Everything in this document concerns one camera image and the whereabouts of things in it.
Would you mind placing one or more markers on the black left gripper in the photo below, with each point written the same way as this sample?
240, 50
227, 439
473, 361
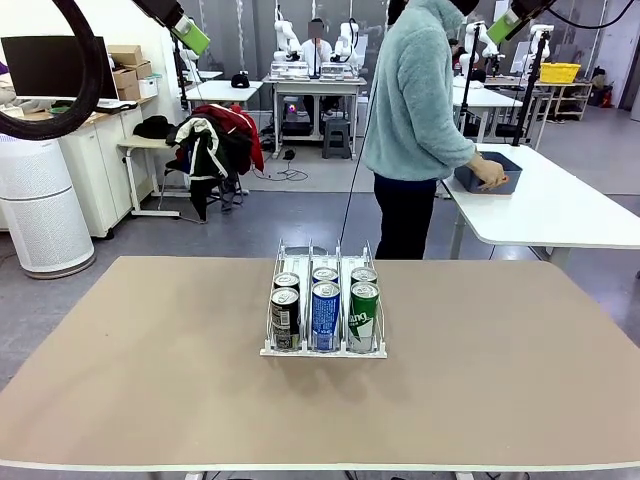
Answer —
160, 7

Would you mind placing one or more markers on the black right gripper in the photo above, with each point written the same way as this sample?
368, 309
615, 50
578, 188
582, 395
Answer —
530, 6

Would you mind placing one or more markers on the blue plastic bin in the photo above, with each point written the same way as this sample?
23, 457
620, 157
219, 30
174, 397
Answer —
515, 175

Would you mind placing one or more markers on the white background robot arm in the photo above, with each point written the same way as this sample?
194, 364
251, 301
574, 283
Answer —
186, 57
286, 35
472, 37
547, 50
347, 40

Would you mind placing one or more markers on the person right forearm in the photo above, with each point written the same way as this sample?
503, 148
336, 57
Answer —
457, 145

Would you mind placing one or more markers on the black beverage can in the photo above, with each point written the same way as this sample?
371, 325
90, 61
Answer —
284, 320
286, 280

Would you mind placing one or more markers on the blue beverage can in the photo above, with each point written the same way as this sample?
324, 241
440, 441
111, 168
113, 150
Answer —
325, 274
325, 320

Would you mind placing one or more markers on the green beverage can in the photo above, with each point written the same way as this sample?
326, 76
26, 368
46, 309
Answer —
363, 274
362, 320

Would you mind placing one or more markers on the white can dispenser rack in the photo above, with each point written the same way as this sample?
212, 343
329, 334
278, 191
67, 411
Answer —
325, 353

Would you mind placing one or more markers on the person right hand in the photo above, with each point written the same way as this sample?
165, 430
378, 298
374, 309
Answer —
492, 172

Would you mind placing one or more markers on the cardboard box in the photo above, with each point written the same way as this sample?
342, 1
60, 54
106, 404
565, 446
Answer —
144, 70
125, 54
125, 78

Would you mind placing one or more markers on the white background table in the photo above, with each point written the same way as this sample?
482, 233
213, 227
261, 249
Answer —
220, 90
480, 97

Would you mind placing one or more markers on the black cap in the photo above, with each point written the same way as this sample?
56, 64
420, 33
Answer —
241, 81

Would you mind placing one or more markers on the small white box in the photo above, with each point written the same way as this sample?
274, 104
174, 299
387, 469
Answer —
148, 87

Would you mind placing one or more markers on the black tripod stand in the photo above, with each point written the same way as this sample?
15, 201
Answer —
530, 90
467, 85

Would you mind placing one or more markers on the yellow plastic crate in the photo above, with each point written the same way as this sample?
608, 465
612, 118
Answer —
560, 72

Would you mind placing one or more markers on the red jacket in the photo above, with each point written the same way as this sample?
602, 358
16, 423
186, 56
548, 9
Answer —
240, 120

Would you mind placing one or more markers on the white parts tray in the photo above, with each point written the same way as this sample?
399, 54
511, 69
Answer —
289, 70
337, 70

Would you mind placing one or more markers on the wooden shelf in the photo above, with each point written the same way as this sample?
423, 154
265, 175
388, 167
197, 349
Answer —
582, 100

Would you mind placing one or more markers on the person light green fleece torso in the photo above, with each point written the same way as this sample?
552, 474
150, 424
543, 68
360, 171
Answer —
415, 100

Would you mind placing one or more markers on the black and white jacket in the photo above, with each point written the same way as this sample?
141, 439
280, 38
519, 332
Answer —
205, 155

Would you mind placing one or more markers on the small rolling side table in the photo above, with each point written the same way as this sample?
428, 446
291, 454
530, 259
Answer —
142, 145

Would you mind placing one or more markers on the seated person white shirt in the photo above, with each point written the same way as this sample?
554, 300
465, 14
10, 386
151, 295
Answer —
315, 50

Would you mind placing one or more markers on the red fire extinguisher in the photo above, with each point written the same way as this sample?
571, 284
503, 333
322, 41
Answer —
606, 96

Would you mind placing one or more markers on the grey background work table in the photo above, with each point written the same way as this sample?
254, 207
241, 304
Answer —
315, 82

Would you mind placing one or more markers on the black computer tower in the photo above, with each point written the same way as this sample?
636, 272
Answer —
297, 125

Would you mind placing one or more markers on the green plate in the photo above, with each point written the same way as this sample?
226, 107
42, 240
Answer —
62, 108

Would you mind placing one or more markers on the black computer monitor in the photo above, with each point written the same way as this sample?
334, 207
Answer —
40, 65

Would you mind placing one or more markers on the white cabinet desk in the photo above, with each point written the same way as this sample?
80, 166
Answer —
90, 165

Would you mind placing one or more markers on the grey plastic stool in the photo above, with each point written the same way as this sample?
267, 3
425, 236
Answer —
336, 132

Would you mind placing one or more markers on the large white side table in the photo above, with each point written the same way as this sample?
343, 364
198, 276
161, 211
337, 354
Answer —
550, 210

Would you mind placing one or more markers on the person dark trousers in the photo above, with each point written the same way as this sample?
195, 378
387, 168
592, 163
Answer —
405, 220

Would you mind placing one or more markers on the white cylindrical air purifier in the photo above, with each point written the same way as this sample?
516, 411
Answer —
40, 225

